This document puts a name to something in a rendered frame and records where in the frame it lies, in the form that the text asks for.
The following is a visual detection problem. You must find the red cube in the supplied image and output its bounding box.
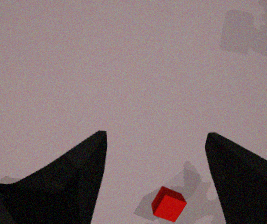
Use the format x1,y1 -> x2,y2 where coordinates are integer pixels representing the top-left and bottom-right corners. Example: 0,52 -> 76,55
152,186 -> 188,222

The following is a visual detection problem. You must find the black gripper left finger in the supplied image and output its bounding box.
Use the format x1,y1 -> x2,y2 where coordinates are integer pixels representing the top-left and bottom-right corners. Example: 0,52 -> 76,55
0,131 -> 108,224

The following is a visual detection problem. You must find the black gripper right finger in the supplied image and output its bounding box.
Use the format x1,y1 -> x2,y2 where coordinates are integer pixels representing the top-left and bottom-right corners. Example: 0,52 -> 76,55
205,132 -> 267,224

